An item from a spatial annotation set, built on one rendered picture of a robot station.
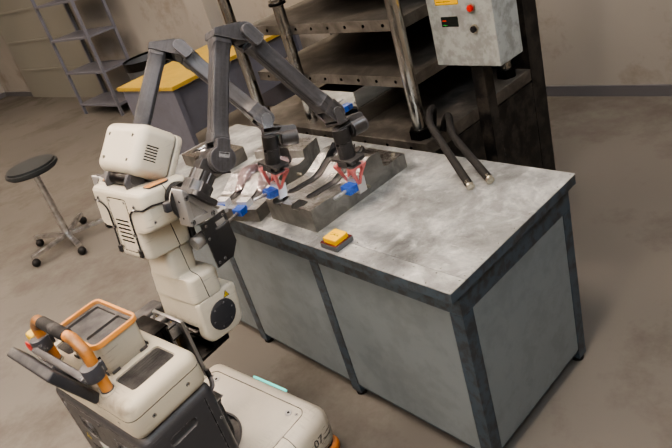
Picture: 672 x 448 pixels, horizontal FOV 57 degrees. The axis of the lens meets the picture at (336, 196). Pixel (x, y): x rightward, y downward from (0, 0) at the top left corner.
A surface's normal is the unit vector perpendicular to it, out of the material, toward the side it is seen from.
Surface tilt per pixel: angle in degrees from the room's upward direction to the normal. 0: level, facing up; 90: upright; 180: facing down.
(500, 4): 90
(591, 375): 0
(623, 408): 0
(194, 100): 90
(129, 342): 92
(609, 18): 90
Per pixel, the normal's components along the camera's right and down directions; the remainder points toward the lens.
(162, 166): 0.76, 0.11
